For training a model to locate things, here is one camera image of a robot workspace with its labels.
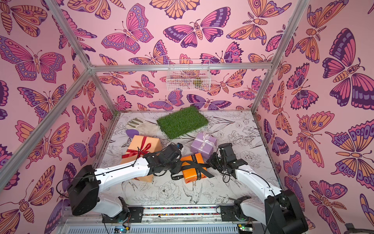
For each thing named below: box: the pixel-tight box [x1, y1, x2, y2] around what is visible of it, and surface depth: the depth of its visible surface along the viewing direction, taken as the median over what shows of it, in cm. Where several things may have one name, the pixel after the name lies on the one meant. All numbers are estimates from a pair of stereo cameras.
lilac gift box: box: [190, 131, 218, 159], surface depth 94 cm
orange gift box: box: [180, 152, 207, 184], surface depth 83 cm
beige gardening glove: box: [125, 117, 160, 137], surface depth 112 cm
